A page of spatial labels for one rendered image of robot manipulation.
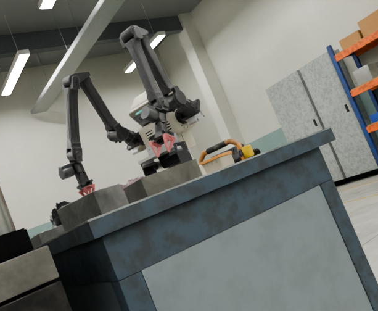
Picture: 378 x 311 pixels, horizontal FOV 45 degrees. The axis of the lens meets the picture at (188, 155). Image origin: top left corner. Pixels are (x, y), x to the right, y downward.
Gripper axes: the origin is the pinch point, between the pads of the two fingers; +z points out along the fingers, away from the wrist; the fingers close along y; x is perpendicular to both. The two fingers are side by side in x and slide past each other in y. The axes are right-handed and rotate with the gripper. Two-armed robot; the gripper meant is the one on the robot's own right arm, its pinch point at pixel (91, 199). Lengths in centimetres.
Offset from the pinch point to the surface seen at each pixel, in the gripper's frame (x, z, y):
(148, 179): -19, 9, 108
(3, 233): -66, 10, 140
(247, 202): -16, 25, 142
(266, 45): 526, -163, -341
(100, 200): -23, 7, 75
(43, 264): -62, 18, 144
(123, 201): -15, 11, 72
